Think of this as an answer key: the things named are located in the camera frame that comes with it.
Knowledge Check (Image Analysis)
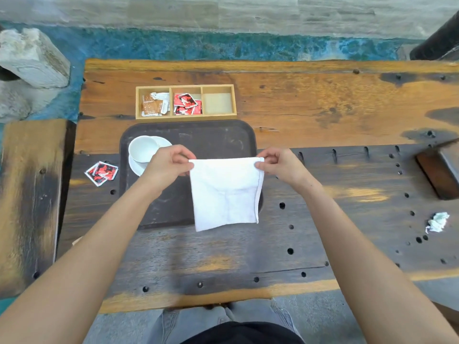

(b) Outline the white stone block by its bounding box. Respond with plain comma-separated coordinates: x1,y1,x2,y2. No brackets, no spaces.
0,27,71,89

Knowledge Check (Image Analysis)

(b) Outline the flat grey stone base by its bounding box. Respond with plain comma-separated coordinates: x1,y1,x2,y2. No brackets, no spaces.
0,79,62,120

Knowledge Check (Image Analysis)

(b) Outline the person's left forearm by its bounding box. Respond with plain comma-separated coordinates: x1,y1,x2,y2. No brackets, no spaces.
0,177,162,344

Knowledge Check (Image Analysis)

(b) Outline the white saucer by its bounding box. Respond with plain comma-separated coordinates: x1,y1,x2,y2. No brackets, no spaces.
128,136,173,177

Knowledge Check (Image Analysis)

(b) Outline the dark wooden tissue box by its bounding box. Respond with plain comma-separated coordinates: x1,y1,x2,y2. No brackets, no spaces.
415,139,459,200

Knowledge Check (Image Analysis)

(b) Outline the white ceramic cup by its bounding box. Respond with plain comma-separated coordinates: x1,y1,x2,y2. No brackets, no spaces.
128,135,160,164

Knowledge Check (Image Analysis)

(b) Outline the burnt wooden bench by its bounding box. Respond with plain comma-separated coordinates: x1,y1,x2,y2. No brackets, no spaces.
432,301,459,333
0,119,77,300

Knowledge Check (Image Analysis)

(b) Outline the person's right hand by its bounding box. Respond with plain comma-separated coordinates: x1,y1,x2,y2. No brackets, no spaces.
255,147,322,196

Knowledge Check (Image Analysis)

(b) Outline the wooden three-compartment box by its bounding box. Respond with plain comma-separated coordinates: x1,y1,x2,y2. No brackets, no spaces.
135,84,238,120

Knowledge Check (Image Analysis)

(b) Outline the dark brown tray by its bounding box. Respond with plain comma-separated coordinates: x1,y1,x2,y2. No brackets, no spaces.
118,119,264,230

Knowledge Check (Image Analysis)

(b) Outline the person's right forearm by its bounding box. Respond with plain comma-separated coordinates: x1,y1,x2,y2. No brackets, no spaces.
301,179,459,344

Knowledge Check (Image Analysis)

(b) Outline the white cloth napkin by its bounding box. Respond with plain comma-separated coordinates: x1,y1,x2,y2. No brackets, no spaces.
189,157,265,233

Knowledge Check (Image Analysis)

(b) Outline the person's black shirt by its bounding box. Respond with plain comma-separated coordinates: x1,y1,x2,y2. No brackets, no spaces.
179,321,306,344

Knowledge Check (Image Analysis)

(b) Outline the black cylindrical planter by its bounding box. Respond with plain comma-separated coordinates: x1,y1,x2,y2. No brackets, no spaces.
410,10,459,61

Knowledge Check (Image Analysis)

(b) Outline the crumpled white tissue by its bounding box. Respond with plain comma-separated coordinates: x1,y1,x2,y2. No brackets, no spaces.
426,212,450,235

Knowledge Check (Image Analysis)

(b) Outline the person's left hand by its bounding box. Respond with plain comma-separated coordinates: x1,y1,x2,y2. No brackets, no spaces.
138,145,197,197

